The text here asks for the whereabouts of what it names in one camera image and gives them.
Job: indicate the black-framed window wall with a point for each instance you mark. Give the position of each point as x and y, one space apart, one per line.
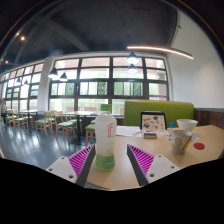
96 83

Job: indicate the flat round red coaster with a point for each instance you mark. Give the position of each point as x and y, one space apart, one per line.
199 146

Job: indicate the black pendant lamp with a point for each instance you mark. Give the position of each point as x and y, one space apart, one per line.
53 74
63 77
132 58
132 69

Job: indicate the wooden dining table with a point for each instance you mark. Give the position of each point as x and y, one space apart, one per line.
80 114

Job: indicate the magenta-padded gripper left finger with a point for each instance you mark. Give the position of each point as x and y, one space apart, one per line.
63 168

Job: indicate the group of green-seated wooden chairs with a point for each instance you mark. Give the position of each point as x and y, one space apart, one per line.
65 125

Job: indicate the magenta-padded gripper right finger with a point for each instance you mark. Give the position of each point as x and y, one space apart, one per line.
160 168

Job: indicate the white green-capped drink bottle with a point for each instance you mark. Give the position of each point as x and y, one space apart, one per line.
106 133

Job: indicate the curved linear ceiling light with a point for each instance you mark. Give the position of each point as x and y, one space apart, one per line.
160 49

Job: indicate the small dark box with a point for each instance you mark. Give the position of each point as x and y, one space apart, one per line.
150 135

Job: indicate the white paper sheet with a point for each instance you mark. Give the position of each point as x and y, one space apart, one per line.
128 131

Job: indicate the patterned grey paper cup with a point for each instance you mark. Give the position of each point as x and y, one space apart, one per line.
180 142

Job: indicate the blue pen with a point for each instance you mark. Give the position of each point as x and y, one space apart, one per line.
171 125

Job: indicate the green upholstered booth bench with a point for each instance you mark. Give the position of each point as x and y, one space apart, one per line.
180 111

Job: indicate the white bowl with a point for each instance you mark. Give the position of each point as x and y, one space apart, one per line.
186 124

